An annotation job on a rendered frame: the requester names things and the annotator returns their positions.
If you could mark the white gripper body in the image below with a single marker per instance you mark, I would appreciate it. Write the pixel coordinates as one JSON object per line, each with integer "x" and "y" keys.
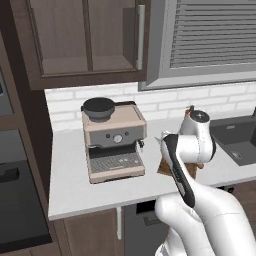
{"x": 160, "y": 137}

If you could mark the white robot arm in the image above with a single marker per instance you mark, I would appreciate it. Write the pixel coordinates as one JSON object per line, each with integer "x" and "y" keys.
{"x": 213, "y": 220}

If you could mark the brown wooden cutting board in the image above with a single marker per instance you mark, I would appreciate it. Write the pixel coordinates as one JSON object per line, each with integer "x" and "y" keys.
{"x": 164, "y": 168}

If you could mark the small brown dark object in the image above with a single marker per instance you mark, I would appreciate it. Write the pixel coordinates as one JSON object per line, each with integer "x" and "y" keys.
{"x": 190, "y": 110}

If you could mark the beige espresso coffee machine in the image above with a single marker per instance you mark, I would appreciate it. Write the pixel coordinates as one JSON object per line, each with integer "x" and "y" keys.
{"x": 113, "y": 133}

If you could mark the dark grey sink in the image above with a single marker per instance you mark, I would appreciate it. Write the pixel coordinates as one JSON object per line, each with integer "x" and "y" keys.
{"x": 238, "y": 140}

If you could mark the grey window with blinds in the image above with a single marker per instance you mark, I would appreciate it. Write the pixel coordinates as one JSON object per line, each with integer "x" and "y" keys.
{"x": 206, "y": 40}

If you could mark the brown base cupboard door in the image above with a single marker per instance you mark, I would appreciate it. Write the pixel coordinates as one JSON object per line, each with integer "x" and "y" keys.
{"x": 91, "y": 233}

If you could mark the black built-in oven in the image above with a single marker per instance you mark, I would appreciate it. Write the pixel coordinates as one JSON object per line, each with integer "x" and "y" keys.
{"x": 20, "y": 200}

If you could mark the grey built-in microwave oven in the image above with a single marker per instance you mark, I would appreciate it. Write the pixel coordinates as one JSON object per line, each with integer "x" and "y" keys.
{"x": 4, "y": 96}

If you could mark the brown narrow wall cupboard door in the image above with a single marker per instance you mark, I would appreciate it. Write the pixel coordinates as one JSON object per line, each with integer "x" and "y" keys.
{"x": 111, "y": 33}

